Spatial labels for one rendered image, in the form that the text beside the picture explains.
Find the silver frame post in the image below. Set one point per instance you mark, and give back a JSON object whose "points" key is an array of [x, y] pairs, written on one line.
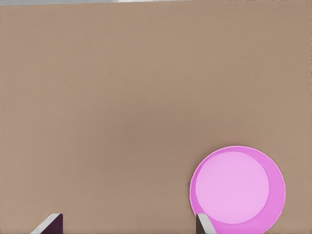
{"points": [[156, 2]]}

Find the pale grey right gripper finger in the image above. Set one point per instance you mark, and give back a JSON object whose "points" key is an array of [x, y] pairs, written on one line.
{"points": [[52, 225]]}

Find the pink round bowl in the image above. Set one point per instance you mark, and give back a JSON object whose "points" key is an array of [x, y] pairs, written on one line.
{"points": [[234, 185]]}

